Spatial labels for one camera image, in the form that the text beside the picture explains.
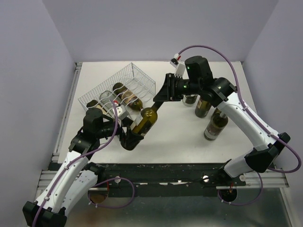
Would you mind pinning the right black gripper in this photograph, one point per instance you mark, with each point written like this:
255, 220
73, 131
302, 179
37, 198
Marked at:
168, 91

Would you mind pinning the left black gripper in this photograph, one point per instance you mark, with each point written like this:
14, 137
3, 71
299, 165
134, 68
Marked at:
131, 138

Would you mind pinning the dark green wine bottle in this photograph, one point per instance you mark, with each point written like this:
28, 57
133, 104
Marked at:
127, 96

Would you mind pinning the olive green wine bottle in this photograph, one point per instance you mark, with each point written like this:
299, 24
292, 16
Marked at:
202, 108

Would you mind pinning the short clear glass bottle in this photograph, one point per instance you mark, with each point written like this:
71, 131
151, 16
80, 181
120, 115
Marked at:
105, 99

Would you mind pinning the dark labelled wine bottle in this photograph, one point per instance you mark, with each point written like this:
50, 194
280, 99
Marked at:
97, 106

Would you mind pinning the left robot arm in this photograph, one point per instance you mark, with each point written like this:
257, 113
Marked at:
52, 207

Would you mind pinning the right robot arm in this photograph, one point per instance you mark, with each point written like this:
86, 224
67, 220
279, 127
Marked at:
194, 77

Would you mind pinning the tall clear glass bottle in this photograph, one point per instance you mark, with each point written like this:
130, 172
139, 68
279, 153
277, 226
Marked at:
189, 100

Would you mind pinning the far right green bottle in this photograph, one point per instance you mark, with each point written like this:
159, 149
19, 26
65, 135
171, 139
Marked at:
216, 111

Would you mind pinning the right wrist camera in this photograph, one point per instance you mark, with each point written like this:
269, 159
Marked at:
178, 65

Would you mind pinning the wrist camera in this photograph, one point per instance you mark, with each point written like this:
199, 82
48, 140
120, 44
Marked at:
178, 65
122, 112

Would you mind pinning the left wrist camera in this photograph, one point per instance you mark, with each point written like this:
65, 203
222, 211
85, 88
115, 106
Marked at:
122, 112

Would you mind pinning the white wire wine rack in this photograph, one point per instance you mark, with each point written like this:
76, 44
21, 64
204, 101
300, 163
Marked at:
129, 87

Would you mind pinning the aluminium frame rail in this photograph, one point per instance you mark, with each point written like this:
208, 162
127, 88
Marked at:
269, 178

